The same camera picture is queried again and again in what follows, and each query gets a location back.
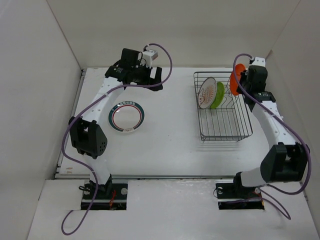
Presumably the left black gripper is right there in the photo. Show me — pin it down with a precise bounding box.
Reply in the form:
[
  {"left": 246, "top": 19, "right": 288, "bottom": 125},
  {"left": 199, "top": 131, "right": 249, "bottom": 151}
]
[{"left": 131, "top": 60, "right": 162, "bottom": 92}]

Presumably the lime green plate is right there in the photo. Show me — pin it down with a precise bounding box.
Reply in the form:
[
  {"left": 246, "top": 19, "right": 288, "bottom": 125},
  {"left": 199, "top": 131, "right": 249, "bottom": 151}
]
[{"left": 210, "top": 82, "right": 225, "bottom": 109}]

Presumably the green rimmed white plate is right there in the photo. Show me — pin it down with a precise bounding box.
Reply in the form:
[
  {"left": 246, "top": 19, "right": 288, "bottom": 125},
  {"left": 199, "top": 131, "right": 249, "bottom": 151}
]
[{"left": 108, "top": 101, "right": 145, "bottom": 133}]

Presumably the orange sunburst white plate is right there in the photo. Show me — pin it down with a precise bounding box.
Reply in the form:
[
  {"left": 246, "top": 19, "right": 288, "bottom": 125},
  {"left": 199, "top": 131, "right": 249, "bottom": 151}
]
[{"left": 197, "top": 77, "right": 217, "bottom": 109}]

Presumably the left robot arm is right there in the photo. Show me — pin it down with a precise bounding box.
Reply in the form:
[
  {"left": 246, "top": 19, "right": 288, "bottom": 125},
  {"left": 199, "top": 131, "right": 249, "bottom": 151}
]
[{"left": 66, "top": 46, "right": 164, "bottom": 199}]

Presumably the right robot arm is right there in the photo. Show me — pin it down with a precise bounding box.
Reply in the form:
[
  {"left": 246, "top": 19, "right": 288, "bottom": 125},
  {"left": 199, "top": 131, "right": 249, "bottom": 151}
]
[{"left": 230, "top": 65, "right": 311, "bottom": 197}]

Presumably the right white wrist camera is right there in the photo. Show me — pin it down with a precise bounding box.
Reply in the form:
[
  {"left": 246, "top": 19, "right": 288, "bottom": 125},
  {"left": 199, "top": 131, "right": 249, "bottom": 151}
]
[{"left": 249, "top": 56, "right": 266, "bottom": 68}]

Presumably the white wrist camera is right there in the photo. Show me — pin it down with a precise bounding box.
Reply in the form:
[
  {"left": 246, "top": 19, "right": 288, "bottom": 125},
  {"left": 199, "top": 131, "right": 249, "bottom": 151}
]
[
  {"left": 249, "top": 56, "right": 266, "bottom": 68},
  {"left": 140, "top": 49, "right": 159, "bottom": 69}
]

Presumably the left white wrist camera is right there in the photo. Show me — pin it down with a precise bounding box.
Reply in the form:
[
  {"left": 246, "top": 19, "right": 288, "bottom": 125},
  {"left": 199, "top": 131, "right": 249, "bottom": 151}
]
[{"left": 140, "top": 49, "right": 159, "bottom": 69}]

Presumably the black wire dish rack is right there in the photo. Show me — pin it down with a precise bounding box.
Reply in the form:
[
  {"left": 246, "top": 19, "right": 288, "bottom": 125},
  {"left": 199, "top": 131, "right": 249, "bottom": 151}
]
[{"left": 193, "top": 70, "right": 253, "bottom": 142}]

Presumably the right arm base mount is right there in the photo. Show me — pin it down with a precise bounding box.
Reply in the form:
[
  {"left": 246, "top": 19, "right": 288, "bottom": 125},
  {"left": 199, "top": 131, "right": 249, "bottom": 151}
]
[{"left": 213, "top": 179, "right": 265, "bottom": 210}]

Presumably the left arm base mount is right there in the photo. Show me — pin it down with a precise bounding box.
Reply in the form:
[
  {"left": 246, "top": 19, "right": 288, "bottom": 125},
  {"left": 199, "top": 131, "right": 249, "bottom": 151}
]
[{"left": 78, "top": 182, "right": 128, "bottom": 211}]

